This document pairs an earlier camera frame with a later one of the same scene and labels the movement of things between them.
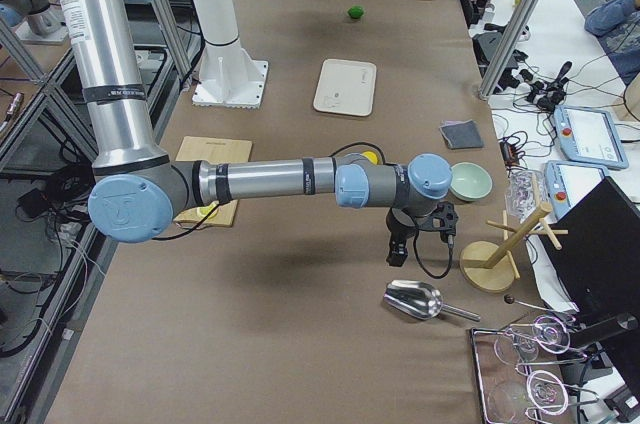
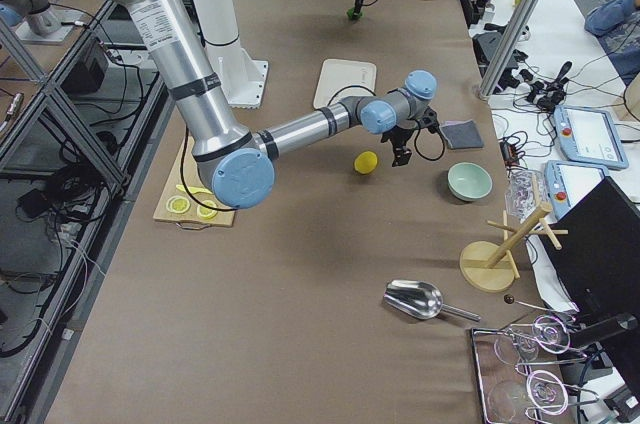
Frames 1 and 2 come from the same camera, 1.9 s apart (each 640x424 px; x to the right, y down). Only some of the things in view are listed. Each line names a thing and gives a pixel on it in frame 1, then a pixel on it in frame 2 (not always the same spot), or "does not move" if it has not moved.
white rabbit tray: [346, 87] does not move
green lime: [356, 12] does not move
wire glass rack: [513, 392] does not move
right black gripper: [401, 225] -> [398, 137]
